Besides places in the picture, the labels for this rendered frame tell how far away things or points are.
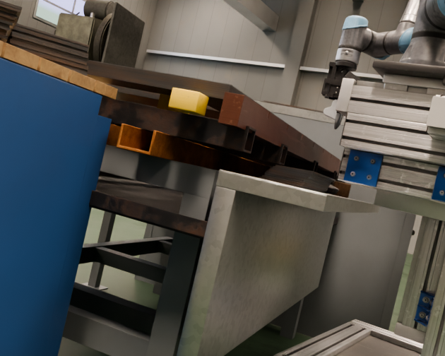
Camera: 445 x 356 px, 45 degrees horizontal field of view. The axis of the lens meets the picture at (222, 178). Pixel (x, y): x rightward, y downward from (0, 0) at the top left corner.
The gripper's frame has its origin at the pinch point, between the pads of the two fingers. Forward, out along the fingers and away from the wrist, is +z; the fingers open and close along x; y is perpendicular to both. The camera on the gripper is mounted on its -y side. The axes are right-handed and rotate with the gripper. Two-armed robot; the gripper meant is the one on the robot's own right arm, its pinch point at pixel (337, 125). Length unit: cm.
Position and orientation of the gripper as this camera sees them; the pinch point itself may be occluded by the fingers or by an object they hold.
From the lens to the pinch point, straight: 179.7
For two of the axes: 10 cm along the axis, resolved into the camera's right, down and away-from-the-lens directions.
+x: -3.4, -0.6, -9.4
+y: -9.1, -2.2, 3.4
